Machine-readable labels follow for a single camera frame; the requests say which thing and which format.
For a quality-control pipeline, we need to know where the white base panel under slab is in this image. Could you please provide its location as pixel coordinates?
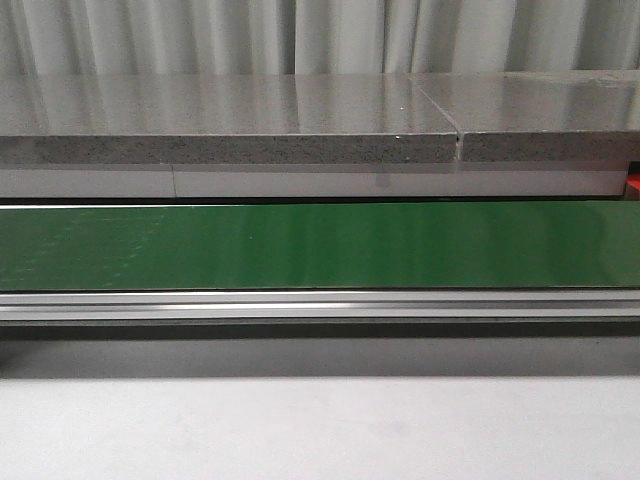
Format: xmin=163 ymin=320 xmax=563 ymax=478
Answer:
xmin=1 ymin=161 xmax=629 ymax=199

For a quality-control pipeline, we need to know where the grey stone slab left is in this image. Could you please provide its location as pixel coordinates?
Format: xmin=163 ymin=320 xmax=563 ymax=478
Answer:
xmin=1 ymin=74 xmax=457 ymax=165

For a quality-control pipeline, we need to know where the grey stone slab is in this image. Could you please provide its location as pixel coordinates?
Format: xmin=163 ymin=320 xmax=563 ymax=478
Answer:
xmin=1 ymin=74 xmax=457 ymax=165
xmin=409 ymin=70 xmax=639 ymax=164

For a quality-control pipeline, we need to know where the grey stone slab right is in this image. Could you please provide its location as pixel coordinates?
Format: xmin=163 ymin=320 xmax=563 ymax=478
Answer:
xmin=409 ymin=70 xmax=639 ymax=164

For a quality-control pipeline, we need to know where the green conveyor belt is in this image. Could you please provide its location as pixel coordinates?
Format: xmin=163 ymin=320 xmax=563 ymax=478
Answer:
xmin=1 ymin=201 xmax=639 ymax=291

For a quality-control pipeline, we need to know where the red plastic tray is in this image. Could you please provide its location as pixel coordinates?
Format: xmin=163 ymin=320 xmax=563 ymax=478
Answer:
xmin=624 ymin=173 xmax=640 ymax=201

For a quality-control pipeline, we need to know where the white curtain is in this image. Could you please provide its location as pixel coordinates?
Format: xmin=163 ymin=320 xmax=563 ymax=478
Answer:
xmin=1 ymin=1 xmax=639 ymax=76

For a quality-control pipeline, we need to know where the aluminium conveyor frame rail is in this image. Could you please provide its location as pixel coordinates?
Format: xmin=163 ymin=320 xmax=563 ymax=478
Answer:
xmin=1 ymin=288 xmax=639 ymax=340

